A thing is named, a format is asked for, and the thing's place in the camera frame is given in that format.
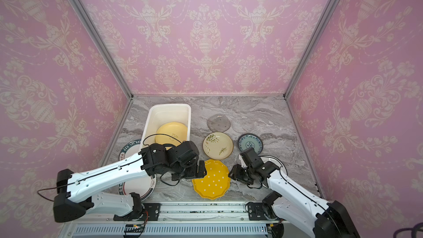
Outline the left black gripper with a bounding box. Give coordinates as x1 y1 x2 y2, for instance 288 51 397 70
171 158 212 182

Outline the yellow polka dot plate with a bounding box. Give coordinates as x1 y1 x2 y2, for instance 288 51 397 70
192 159 230 200

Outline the pale yellow bear plate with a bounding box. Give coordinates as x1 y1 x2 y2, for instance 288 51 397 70
155 122 188 146

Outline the white plate dark green rim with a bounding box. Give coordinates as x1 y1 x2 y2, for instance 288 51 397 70
119 139 142 160

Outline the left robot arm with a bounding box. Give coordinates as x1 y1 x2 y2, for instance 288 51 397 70
53 141 207 223

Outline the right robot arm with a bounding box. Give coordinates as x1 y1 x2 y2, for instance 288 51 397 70
229 148 360 238

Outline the white plastic bin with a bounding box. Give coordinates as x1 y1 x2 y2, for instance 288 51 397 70
139 104 192 150

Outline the cream willow pattern plate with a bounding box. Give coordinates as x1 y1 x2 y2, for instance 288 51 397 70
202 132 234 160

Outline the small blue patterned plate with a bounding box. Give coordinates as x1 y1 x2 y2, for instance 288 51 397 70
237 133 263 155

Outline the white plate blue rim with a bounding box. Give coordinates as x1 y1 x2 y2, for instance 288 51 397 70
260 155 288 175

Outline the clear glass plate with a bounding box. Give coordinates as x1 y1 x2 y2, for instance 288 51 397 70
207 114 231 133

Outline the white plate green red rim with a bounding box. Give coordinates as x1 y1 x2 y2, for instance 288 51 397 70
118 176 156 201

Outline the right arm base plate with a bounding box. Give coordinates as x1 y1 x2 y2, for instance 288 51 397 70
245 202 279 221

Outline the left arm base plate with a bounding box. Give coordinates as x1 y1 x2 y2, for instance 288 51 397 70
113 203 161 222

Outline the right aluminium corner post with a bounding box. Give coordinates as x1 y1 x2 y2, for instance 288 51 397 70
284 0 340 101

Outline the aluminium corner post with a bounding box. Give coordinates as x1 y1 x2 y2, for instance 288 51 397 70
284 0 340 101
69 0 133 100

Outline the left aluminium corner post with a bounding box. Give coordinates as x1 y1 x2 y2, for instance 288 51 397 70
69 0 133 100

